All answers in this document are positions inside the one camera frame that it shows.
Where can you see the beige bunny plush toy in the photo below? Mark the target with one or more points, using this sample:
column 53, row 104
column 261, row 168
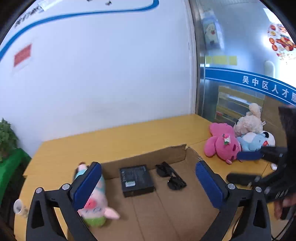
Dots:
column 251, row 122

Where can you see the small white earbuds case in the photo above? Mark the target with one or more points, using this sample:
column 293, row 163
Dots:
column 274, row 167

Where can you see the black sunglasses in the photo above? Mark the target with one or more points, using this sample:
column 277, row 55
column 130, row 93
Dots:
column 175, row 182

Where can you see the magenta plush toy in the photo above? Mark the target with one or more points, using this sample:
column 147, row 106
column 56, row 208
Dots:
column 223, row 143

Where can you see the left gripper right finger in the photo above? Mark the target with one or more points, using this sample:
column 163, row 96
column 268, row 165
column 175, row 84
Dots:
column 254, row 222

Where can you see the person's right hand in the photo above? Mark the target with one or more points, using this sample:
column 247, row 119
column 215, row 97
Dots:
column 279, row 205

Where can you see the black rectangular box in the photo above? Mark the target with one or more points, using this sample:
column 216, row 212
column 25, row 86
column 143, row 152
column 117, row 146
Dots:
column 136, row 180

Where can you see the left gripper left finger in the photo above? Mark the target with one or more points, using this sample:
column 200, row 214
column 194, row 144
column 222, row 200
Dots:
column 42, row 222

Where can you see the cartoon sheep poster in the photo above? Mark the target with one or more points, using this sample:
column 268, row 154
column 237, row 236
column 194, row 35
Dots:
column 212, row 33

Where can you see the yellow sticky notes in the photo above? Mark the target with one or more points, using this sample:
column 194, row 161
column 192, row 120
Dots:
column 221, row 60

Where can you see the pink pig plush toy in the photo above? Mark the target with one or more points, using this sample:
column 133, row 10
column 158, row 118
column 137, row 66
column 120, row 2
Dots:
column 96, row 210

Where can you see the green potted plant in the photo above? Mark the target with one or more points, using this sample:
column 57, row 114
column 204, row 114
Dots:
column 8, row 141

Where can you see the green covered side table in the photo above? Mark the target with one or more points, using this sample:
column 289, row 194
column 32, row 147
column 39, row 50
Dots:
column 9, row 165

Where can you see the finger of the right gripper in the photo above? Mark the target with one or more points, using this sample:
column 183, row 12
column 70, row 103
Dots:
column 251, row 156
column 244, row 179

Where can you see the paper cup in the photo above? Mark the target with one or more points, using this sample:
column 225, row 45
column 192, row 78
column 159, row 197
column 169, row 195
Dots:
column 20, row 209

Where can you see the red wall sign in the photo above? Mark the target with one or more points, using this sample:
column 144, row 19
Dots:
column 22, row 55

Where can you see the light blue plush toy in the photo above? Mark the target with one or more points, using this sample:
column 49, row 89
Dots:
column 251, row 142

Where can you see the blue glass door banner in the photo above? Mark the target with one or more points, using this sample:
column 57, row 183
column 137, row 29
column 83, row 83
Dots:
column 260, row 83

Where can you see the brown cardboard box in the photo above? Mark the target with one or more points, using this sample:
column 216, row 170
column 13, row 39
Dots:
column 163, row 214

